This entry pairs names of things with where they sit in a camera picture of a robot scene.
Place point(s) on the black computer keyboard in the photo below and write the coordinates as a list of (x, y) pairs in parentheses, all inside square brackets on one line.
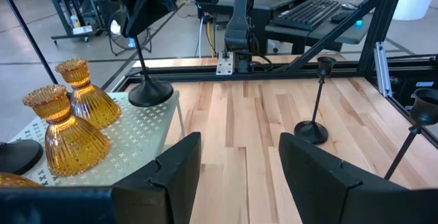
[(308, 13)]

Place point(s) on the black computer desk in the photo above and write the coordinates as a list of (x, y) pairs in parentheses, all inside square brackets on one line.
[(260, 5)]

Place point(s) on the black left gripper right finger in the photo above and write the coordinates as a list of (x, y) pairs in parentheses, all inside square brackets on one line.
[(315, 189)]

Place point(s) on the silver metal bracket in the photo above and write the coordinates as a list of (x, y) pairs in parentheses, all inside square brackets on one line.
[(382, 70)]

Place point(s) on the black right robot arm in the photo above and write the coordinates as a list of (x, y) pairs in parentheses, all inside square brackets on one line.
[(239, 22)]

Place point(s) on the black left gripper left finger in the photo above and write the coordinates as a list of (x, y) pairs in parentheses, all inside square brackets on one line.
[(171, 183)]

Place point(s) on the black floor fan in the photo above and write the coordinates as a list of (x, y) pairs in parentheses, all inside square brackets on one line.
[(116, 28)]

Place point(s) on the tall black metal candlestick holder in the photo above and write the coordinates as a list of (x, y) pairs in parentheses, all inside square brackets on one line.
[(426, 109)]

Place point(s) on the amber glass candle holder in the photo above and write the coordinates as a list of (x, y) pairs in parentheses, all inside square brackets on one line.
[(13, 180), (72, 145), (92, 104)]

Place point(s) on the computer mouse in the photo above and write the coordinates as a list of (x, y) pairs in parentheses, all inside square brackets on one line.
[(349, 6)]

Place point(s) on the black metal cart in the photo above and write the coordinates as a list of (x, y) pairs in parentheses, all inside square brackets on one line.
[(82, 29)]

